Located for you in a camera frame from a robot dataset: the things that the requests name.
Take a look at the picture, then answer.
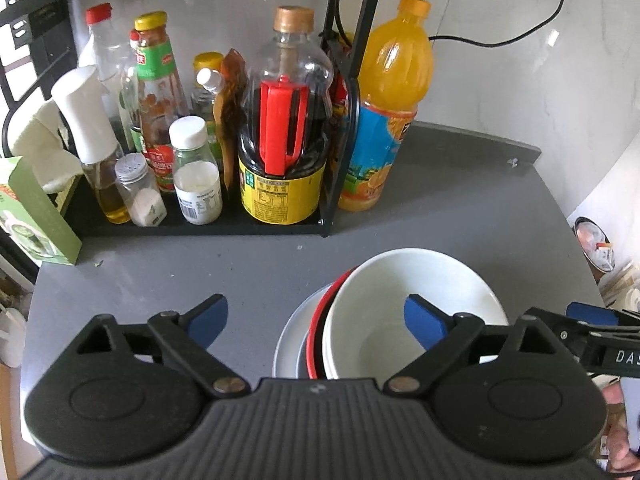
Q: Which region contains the smooth white bowl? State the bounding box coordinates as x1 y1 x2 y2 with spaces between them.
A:
322 248 508 385

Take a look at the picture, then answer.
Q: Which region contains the white bakery plate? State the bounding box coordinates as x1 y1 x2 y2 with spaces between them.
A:
271 285 330 379

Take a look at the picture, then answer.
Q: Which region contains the red bowl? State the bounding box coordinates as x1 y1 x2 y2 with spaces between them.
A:
305 268 354 379

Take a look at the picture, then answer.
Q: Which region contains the right hand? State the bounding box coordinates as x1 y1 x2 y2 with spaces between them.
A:
602 382 639 472

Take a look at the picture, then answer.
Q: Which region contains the brown round container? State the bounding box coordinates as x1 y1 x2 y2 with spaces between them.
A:
573 217 615 284

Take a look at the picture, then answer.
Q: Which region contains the small salt shaker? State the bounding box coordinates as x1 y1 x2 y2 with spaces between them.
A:
115 153 167 228

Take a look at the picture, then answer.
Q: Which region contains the green box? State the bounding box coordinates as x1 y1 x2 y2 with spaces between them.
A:
0 156 81 266

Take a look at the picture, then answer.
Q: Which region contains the white cap seasoning jar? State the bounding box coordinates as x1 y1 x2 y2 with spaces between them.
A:
169 116 222 226

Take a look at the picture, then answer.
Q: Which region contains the oil sprayer bottle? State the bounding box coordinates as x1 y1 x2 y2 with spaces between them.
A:
51 65 130 226

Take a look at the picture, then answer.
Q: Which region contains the green label sauce bottle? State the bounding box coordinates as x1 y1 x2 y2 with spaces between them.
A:
134 11 189 193

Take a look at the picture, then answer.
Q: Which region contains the dark soy sauce bottle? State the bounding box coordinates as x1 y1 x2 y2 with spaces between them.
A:
239 6 334 226

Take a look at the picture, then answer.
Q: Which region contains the orange juice bottle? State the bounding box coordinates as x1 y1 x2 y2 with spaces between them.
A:
338 0 434 212

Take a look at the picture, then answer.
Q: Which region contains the clear bottle red cap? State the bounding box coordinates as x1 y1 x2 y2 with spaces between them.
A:
78 2 134 153

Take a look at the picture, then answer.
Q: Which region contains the black wire rack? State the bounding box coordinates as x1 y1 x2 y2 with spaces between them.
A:
0 0 391 239

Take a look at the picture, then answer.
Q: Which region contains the black power cable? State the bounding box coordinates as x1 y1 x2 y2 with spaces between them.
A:
427 0 582 49

